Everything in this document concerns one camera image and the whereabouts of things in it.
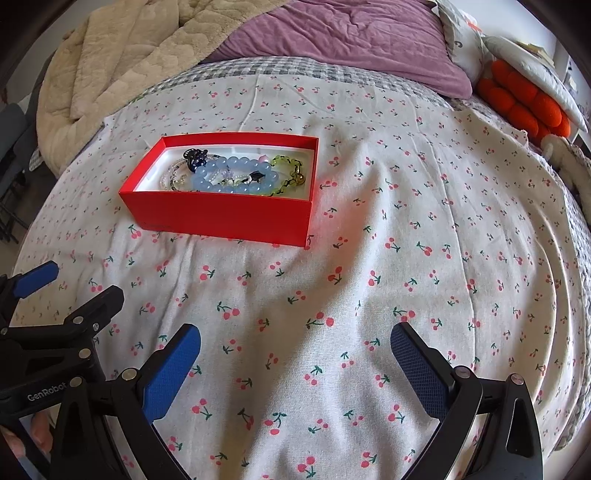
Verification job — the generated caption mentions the person's left hand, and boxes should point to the person's left hand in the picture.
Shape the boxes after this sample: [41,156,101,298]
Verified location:
[0,410,53,463]

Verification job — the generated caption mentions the cherry print bed sheet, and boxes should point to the cherry print bed sheet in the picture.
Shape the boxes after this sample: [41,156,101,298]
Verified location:
[9,69,587,480]

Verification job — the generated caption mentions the beige fleece blanket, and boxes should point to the beige fleece blanket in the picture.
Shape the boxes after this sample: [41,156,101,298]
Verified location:
[36,0,259,176]

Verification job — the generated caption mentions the red jewelry box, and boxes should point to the red jewelry box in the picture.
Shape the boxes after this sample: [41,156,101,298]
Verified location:
[119,134,320,248]

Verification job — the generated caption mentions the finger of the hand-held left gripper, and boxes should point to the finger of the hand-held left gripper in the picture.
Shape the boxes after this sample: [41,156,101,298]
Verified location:
[0,285,125,370]
[0,261,60,324]

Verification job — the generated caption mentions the blue bead bracelet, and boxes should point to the blue bead bracelet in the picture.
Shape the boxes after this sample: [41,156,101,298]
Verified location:
[187,155,282,195]

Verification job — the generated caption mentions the green bead bracelet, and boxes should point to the green bead bracelet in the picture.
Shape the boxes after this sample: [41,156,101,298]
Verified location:
[217,156,306,197]

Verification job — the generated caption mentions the dark metal chair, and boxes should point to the dark metal chair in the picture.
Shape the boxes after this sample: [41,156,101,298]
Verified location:
[0,102,43,246]

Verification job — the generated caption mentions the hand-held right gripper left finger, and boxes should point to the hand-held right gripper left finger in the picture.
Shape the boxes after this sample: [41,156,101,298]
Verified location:
[51,323,202,480]

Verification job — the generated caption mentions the thin multicolour beaded bracelet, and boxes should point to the thin multicolour beaded bracelet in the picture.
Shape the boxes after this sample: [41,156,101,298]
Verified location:
[168,170,250,191]

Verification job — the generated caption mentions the white printed pillow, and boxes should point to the white printed pillow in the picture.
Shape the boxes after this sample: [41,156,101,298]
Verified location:
[434,0,491,85]

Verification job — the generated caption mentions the purple quilt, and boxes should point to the purple quilt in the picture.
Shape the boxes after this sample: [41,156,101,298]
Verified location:
[203,0,472,100]

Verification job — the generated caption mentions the orange plush toy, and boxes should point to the orange plush toy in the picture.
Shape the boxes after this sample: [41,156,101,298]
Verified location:
[477,60,572,144]

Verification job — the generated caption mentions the clear bead bracelet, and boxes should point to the clear bead bracelet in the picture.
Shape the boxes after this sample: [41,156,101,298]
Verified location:
[159,159,195,190]

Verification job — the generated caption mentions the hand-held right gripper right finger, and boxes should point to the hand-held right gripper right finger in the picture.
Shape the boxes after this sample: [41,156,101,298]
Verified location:
[390,322,544,480]

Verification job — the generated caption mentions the black hair claw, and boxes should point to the black hair claw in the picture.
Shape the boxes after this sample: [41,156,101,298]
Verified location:
[180,148,208,171]

